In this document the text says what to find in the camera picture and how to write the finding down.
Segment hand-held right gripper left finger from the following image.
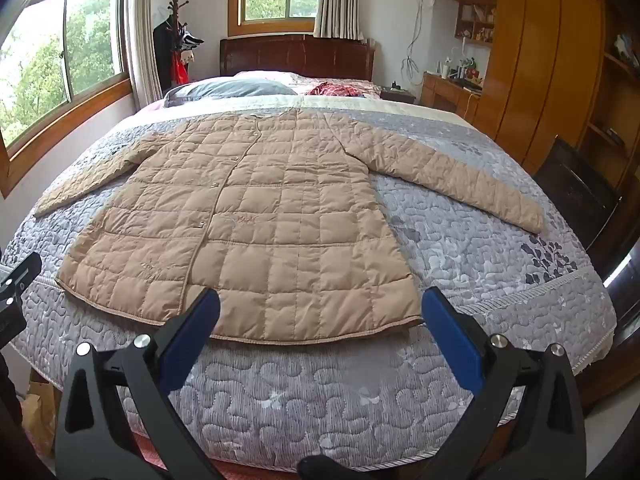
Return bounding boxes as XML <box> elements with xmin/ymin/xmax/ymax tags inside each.
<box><xmin>55</xmin><ymin>287</ymin><xmax>221</xmax><ymax>480</ymax></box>

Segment tan quilted jacket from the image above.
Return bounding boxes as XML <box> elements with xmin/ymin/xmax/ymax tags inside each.
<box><xmin>32</xmin><ymin>109</ymin><xmax>546</xmax><ymax>346</ymax></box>

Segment wooden wardrobe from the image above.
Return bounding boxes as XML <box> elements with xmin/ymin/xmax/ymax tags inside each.
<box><xmin>435</xmin><ymin>0</ymin><xmax>640</xmax><ymax>281</ymax></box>

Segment grey quilted bedspread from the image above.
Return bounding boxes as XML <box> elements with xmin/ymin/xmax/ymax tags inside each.
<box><xmin>0</xmin><ymin>95</ymin><xmax>618</xmax><ymax>471</ymax></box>

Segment large wooden frame window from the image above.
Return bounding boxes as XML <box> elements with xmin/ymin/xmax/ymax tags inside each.
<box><xmin>0</xmin><ymin>0</ymin><xmax>133</xmax><ymax>198</ymax></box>

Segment dark wooden headboard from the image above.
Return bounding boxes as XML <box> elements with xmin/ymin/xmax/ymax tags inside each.
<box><xmin>219</xmin><ymin>35</ymin><xmax>376</xmax><ymax>82</ymax></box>

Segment beige curtain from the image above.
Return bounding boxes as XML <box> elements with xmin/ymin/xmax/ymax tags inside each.
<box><xmin>314</xmin><ymin>0</ymin><xmax>373</xmax><ymax>41</ymax></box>

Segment red hanging garment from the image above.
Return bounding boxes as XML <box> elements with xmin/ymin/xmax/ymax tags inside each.
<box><xmin>172</xmin><ymin>52</ymin><xmax>191</xmax><ymax>86</ymax></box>

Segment dark nightstand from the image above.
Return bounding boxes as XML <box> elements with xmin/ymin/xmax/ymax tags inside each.
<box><xmin>378</xmin><ymin>86</ymin><xmax>417</xmax><ymax>106</ymax></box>

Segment brown paper bag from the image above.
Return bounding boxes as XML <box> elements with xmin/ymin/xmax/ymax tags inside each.
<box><xmin>20</xmin><ymin>380</ymin><xmax>56</xmax><ymax>456</ymax></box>

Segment wooden desk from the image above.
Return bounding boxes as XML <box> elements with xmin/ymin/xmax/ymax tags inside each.
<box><xmin>421</xmin><ymin>71</ymin><xmax>483</xmax><ymax>121</ymax></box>

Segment white curtain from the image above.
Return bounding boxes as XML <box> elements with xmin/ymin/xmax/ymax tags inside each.
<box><xmin>122</xmin><ymin>0</ymin><xmax>166</xmax><ymax>106</ymax></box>

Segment white hanging cables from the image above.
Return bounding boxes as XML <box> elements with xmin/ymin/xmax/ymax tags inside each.
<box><xmin>400</xmin><ymin>0</ymin><xmax>432</xmax><ymax>86</ymax></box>

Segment black chair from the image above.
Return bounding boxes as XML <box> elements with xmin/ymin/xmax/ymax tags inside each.
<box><xmin>532</xmin><ymin>135</ymin><xmax>623</xmax><ymax>266</ymax></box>

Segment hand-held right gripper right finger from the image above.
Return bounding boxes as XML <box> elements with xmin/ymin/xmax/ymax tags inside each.
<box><xmin>421</xmin><ymin>287</ymin><xmax>587</xmax><ymax>480</ymax></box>

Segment red plaid cloth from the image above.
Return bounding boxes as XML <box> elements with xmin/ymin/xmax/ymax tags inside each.
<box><xmin>306</xmin><ymin>81</ymin><xmax>366</xmax><ymax>98</ymax></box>

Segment grey pillow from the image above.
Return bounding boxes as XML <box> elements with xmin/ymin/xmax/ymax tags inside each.
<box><xmin>164</xmin><ymin>78</ymin><xmax>298</xmax><ymax>108</ymax></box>

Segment person's dark clothing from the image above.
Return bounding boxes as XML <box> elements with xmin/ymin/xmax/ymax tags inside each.
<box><xmin>297</xmin><ymin>454</ymin><xmax>361</xmax><ymax>480</ymax></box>

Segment wooden coat rack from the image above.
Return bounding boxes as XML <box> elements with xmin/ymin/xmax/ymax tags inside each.
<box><xmin>167</xmin><ymin>0</ymin><xmax>193</xmax><ymax>86</ymax></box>

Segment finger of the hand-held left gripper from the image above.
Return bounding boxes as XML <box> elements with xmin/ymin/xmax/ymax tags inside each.
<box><xmin>0</xmin><ymin>252</ymin><xmax>43</xmax><ymax>313</ymax></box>

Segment cream blanket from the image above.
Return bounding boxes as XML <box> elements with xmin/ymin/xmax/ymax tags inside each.
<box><xmin>165</xmin><ymin>94</ymin><xmax>473</xmax><ymax>126</ymax></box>

